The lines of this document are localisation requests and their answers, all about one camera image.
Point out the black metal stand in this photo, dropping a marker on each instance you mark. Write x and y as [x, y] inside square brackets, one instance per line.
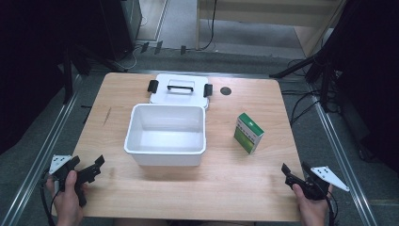
[67, 78]

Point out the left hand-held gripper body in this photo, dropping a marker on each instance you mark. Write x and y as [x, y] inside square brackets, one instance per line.
[89, 174]

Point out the light wooden furniture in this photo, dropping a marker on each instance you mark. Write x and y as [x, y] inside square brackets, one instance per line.
[266, 12]

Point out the black tripod stand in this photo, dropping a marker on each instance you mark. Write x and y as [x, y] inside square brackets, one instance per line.
[323, 69]

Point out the dark curtain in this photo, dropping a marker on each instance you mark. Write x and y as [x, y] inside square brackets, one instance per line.
[370, 78]
[31, 62]

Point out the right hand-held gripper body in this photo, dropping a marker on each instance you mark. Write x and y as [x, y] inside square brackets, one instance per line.
[309, 188]

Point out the person's right hand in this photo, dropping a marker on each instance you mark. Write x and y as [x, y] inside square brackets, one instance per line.
[310, 210]

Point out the person's left hand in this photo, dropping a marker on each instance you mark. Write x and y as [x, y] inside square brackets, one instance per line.
[67, 201]

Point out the white plastic storage box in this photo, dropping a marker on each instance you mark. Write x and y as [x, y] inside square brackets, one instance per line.
[166, 135]

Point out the green and white carton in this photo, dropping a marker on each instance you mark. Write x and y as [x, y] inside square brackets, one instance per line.
[246, 136]

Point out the black cabinet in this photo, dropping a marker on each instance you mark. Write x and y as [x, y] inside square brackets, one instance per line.
[120, 28]

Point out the black round table grommet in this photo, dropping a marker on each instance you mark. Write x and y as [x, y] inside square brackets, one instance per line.
[226, 91]

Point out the metal floor rail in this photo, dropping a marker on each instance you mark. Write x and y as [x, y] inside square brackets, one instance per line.
[40, 157]
[340, 157]

